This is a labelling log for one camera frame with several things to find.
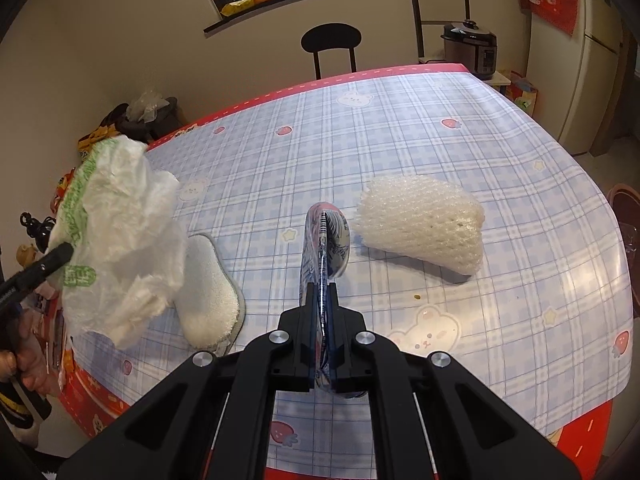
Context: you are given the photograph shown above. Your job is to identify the colourful bags beside fridge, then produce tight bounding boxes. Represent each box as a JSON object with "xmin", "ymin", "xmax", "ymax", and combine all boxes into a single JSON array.
[{"xmin": 506, "ymin": 70, "xmax": 538, "ymax": 117}]

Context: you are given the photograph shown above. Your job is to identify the white green plastic bag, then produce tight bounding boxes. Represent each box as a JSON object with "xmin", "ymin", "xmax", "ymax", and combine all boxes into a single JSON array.
[{"xmin": 49, "ymin": 136, "xmax": 186, "ymax": 349}]

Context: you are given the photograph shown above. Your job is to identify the yellow packet on windowsill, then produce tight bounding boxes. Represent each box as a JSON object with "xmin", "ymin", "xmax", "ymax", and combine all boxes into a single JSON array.
[{"xmin": 220, "ymin": 0, "xmax": 270, "ymax": 18}]

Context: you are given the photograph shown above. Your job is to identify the wooden stool with bag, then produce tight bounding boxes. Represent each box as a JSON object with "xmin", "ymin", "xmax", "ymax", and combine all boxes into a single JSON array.
[{"xmin": 113, "ymin": 90, "xmax": 186, "ymax": 143}]

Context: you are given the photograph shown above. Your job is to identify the blue plaid tablecloth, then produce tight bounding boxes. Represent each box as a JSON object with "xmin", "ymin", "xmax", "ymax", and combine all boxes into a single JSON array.
[{"xmin": 67, "ymin": 63, "xmax": 637, "ymax": 480}]

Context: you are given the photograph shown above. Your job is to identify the cream refrigerator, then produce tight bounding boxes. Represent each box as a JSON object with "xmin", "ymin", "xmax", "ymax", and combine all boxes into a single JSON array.
[{"xmin": 526, "ymin": 0, "xmax": 623, "ymax": 155}]

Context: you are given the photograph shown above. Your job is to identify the left hand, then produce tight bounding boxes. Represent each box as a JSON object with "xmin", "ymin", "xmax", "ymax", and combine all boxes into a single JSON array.
[{"xmin": 1, "ymin": 309, "xmax": 60, "ymax": 396}]

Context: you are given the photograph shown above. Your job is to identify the white sleeve left forearm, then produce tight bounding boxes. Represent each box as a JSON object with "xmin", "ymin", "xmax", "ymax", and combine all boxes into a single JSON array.
[{"xmin": 0, "ymin": 382, "xmax": 52, "ymax": 448}]

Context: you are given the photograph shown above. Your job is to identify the yellow clothes pile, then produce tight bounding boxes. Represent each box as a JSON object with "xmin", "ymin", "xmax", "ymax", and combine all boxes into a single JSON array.
[{"xmin": 77, "ymin": 124, "xmax": 120, "ymax": 156}]

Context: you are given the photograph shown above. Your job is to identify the small white side table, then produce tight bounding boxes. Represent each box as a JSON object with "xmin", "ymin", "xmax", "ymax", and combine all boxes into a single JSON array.
[{"xmin": 418, "ymin": 56, "xmax": 512, "ymax": 94}]

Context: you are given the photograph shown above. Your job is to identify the white foam net sleeve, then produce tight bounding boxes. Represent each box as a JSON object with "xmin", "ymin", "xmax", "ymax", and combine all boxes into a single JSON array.
[{"xmin": 354, "ymin": 176, "xmax": 485, "ymax": 275}]

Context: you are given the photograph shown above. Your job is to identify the black gourd bottle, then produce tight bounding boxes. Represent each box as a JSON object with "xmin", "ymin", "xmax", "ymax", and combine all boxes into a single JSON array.
[{"xmin": 20, "ymin": 211, "xmax": 55, "ymax": 254}]

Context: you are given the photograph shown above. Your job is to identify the orange snack packet on table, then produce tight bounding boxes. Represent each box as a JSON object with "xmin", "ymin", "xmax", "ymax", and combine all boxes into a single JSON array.
[{"xmin": 50, "ymin": 168, "xmax": 75, "ymax": 216}]

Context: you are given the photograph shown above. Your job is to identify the brown electric pressure cooker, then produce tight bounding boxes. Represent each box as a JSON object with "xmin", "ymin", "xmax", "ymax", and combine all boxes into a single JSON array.
[{"xmin": 442, "ymin": 20, "xmax": 498, "ymax": 80}]

